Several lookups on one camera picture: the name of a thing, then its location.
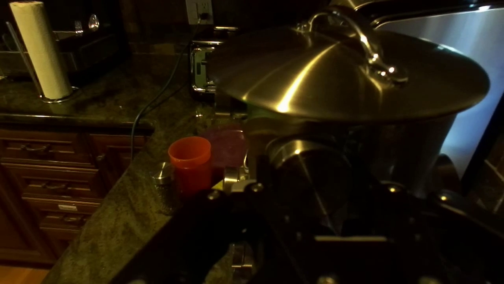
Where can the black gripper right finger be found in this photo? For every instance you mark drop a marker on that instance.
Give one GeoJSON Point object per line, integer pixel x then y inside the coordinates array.
{"type": "Point", "coordinates": [447, 242]}

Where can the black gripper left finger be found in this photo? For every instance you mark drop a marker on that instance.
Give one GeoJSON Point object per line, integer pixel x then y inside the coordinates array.
{"type": "Point", "coordinates": [222, 237]}

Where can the orange plastic cup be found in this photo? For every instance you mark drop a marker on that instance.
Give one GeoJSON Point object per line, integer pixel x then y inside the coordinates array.
{"type": "Point", "coordinates": [190, 160]}

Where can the purple plastic cup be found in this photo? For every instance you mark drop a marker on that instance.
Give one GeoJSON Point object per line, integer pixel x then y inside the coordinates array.
{"type": "Point", "coordinates": [229, 150]}

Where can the silver toaster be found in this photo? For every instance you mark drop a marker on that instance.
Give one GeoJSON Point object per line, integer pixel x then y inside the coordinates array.
{"type": "Point", "coordinates": [204, 68]}

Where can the wooden drawer cabinet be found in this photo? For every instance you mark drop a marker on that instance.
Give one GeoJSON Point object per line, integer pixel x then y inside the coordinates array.
{"type": "Point", "coordinates": [58, 183]}

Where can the large stainless steel pot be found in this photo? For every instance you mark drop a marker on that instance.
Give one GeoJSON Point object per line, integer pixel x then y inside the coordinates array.
{"type": "Point", "coordinates": [458, 41]}

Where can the white paper towel roll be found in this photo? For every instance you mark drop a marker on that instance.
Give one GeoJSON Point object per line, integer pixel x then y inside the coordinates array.
{"type": "Point", "coordinates": [40, 52]}

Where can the wall power outlet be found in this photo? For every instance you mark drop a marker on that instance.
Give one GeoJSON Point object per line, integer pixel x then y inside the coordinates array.
{"type": "Point", "coordinates": [200, 11]}

